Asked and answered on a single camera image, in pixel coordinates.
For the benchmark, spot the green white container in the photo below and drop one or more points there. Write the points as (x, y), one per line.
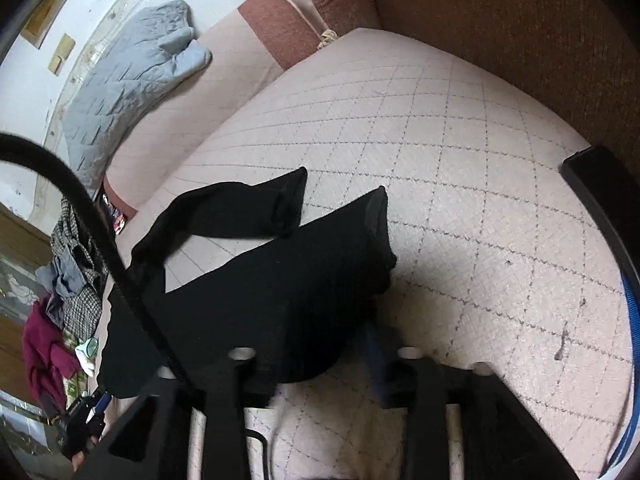
(86, 353)

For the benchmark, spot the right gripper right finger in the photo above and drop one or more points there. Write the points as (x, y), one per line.
(464, 421)

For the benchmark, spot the brown wooden headboard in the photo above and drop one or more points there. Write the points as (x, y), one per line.
(571, 55)

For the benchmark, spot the grey quilted blanket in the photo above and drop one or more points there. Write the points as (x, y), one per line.
(154, 52)

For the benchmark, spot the maroon garment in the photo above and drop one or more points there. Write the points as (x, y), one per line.
(48, 362)

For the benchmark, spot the red blue packet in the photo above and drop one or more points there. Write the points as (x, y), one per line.
(117, 217)

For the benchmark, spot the pink bolster pillow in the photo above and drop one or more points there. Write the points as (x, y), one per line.
(251, 47)

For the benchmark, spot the black pants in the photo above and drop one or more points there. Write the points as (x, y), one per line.
(301, 298)

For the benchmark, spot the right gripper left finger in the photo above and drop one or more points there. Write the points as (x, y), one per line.
(152, 439)

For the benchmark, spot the checkered clothes pile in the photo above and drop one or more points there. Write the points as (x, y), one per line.
(75, 278)

